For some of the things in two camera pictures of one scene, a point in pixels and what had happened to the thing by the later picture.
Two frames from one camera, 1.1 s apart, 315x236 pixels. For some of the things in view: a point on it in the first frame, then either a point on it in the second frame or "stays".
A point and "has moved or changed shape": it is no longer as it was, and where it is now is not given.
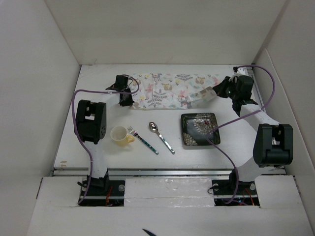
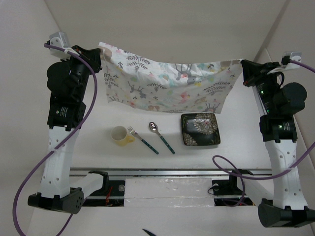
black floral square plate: [195, 127] stays
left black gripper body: [128, 101] → [81, 69]
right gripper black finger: [220, 89] → [251, 71]
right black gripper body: [231, 91] → [267, 84]
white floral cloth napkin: [173, 91] has moved or changed shape
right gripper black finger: [226, 82] → [269, 66]
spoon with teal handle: [154, 128] stays
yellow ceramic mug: [119, 136] stays
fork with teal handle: [131, 129] stays
